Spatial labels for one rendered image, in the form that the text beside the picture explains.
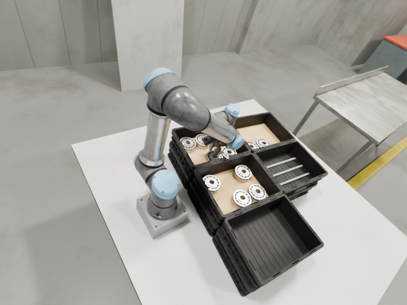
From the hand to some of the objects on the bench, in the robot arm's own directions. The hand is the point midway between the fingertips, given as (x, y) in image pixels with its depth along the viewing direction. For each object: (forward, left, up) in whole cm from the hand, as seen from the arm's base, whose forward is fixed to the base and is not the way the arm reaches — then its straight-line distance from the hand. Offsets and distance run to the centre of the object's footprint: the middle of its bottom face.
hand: (211, 154), depth 141 cm
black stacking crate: (-2, -26, -15) cm, 30 cm away
